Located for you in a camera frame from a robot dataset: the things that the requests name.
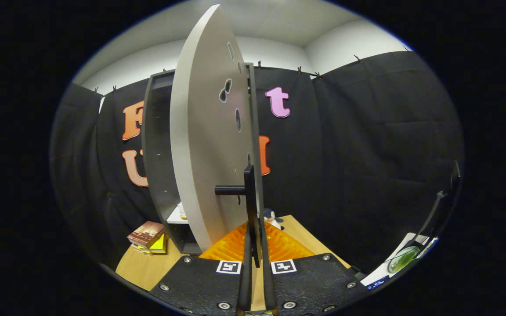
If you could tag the dark grey shoe cabinet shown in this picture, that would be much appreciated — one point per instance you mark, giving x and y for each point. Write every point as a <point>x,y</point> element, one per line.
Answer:
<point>156,153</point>

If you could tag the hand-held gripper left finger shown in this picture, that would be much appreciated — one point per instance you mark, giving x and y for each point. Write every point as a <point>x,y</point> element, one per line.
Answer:
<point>244,285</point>

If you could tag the yellow book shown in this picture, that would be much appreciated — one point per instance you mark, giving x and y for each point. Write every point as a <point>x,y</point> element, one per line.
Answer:
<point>160,243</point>

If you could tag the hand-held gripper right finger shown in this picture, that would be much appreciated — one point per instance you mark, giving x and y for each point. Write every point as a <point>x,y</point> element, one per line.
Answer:
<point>269,285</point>

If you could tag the beige shoe cabinet door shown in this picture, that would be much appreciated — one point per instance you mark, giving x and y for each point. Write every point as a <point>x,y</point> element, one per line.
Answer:
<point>204,153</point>

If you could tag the penguin plush toy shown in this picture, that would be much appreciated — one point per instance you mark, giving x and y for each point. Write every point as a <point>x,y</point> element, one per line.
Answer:
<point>269,215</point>

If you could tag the brown cover book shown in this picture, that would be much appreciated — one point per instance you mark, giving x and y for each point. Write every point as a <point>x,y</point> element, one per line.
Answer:
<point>146,232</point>

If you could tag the green round object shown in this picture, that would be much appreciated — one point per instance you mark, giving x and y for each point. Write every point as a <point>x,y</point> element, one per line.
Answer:
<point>404,259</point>

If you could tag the row of black clips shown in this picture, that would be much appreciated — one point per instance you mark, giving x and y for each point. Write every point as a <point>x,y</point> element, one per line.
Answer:
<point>299,69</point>

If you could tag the black backdrop cloth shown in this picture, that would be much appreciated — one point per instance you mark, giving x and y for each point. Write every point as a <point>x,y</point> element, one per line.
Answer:
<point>367,153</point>

